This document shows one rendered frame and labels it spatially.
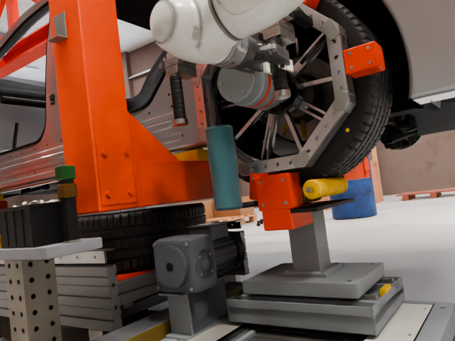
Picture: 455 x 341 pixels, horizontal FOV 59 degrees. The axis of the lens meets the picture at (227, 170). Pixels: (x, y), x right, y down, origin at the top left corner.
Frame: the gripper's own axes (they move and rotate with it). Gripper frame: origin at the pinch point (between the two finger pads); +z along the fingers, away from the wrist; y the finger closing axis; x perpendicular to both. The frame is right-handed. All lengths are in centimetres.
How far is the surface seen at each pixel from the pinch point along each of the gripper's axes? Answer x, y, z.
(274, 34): 7.6, 0.9, -1.6
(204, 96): 4.8, -40.0, 20.9
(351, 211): -72, -137, 440
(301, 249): -52, -18, 35
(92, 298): -60, -80, -4
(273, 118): -6.6, -19.6, 30.8
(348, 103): -9.5, 9.6, 20.6
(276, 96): -7.9, -0.4, -2.2
